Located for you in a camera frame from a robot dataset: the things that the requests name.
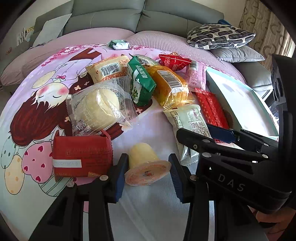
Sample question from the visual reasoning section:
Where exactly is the pale green snack packet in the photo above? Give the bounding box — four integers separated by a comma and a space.
164, 104, 212, 166

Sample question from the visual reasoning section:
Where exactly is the red patterned packet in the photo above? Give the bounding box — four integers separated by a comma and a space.
195, 88, 229, 129

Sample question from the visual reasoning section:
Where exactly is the orange cake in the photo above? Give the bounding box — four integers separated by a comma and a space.
147, 65, 195, 110

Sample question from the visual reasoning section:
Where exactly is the yellow jelly cup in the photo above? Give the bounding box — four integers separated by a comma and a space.
125, 143, 171, 186

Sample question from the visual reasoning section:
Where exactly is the red boxed snack packet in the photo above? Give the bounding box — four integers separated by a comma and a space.
52, 131, 113, 178

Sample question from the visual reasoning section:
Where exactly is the pink snack packet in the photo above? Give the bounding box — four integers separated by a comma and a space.
185, 60, 207, 91

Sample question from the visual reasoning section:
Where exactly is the red crinkled snack bag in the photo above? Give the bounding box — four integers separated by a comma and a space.
159, 52, 192, 71

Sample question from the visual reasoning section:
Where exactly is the clear white cake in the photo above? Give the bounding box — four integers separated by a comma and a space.
66, 76, 137, 137

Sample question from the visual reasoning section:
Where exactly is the beige barcode snack packet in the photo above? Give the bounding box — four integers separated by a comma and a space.
86, 55, 130, 83

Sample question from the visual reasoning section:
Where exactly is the small green-white packet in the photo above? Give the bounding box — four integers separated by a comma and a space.
107, 40, 130, 50

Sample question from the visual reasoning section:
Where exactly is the round pastry green wrapper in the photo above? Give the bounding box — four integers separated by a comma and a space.
134, 54, 159, 67

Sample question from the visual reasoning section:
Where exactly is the operator hand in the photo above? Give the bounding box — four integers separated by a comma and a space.
249, 207, 295, 234

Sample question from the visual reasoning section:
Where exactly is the teal cardboard tray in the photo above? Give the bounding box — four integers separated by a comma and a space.
206, 68, 279, 141

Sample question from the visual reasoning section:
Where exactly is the grey cushion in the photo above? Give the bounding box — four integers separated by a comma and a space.
210, 46, 265, 63

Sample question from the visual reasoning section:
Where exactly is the pink checked sofa cover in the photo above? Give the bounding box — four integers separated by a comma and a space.
1, 28, 246, 86

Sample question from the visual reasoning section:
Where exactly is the black white patterned pillow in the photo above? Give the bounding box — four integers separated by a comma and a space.
187, 24, 256, 50

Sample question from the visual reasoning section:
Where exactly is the patterned beige curtain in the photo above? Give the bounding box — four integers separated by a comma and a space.
238, 0, 295, 71

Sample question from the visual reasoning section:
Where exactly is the grey sofa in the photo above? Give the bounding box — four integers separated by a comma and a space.
5, 1, 273, 92

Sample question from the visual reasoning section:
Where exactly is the cartoon printed pink blanket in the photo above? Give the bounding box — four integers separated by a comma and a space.
1, 44, 189, 240

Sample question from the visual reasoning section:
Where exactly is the light grey small pillow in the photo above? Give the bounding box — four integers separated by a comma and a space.
32, 14, 72, 48

